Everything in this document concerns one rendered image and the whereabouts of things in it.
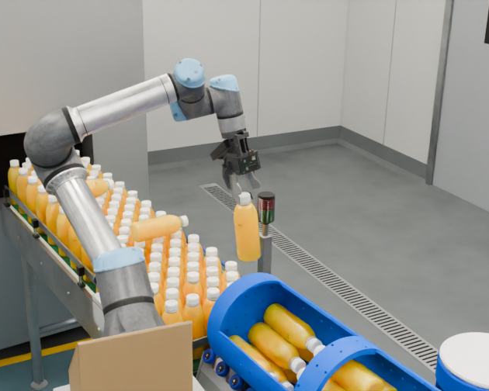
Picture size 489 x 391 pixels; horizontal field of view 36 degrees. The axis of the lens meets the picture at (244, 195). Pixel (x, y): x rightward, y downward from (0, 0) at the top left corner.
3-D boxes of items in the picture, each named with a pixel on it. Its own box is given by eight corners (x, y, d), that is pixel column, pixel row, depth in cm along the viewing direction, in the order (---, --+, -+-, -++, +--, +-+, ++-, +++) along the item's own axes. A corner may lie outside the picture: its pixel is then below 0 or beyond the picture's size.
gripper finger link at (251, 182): (260, 202, 212) (249, 173, 209) (250, 198, 217) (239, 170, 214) (268, 196, 213) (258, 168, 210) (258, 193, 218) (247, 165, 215)
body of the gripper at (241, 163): (239, 178, 205) (230, 136, 202) (224, 174, 213) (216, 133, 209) (262, 170, 209) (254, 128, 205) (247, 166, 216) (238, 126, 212)
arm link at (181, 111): (166, 83, 197) (206, 74, 199) (168, 105, 208) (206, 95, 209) (173, 108, 194) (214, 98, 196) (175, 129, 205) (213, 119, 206)
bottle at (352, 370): (361, 410, 175) (311, 370, 189) (383, 400, 178) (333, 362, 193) (363, 384, 172) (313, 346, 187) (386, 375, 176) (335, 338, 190)
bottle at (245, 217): (244, 248, 228) (239, 193, 220) (265, 252, 225) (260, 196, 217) (233, 259, 223) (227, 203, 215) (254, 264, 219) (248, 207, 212)
